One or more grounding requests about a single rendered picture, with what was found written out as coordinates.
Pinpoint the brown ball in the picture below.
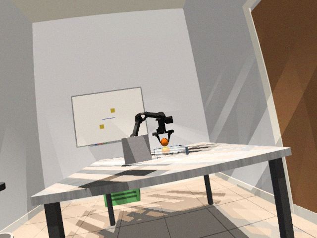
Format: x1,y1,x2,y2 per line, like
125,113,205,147
160,138,169,146

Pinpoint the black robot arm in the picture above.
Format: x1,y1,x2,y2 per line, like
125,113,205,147
130,112,173,137

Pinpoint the translucent orange ball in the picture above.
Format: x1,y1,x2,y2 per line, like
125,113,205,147
162,147,170,155

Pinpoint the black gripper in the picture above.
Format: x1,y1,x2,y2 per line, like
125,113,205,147
152,124,174,142

